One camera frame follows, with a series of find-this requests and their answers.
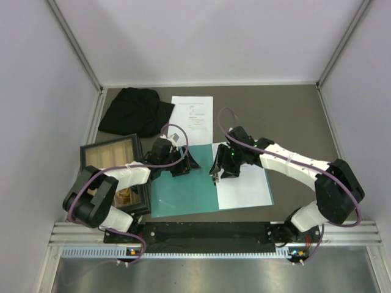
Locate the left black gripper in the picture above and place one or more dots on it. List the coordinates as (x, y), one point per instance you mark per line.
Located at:
(185, 165)

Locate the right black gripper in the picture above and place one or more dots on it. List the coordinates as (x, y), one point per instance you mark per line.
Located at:
(221, 162)

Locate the teal plastic file folder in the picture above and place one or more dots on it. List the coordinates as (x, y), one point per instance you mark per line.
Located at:
(193, 193)

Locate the metal folder clip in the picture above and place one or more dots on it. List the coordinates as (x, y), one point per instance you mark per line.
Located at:
(215, 178)

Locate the white printed paper sheet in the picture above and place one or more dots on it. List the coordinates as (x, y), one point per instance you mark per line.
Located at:
(250, 189)

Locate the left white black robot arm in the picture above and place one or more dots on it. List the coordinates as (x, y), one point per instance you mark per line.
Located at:
(89, 201)

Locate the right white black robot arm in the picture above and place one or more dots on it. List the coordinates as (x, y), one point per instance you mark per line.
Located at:
(337, 190)

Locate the black framed display box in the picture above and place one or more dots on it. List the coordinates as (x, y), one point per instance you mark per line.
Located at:
(117, 152)

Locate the black cloth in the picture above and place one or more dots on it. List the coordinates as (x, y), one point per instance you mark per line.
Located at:
(136, 111)

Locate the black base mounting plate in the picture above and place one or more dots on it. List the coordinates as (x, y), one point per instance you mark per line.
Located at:
(257, 232)

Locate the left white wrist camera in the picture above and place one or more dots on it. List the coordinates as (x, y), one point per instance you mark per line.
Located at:
(172, 138)

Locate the aluminium frame rail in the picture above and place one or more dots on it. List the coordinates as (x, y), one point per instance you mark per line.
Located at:
(72, 41)

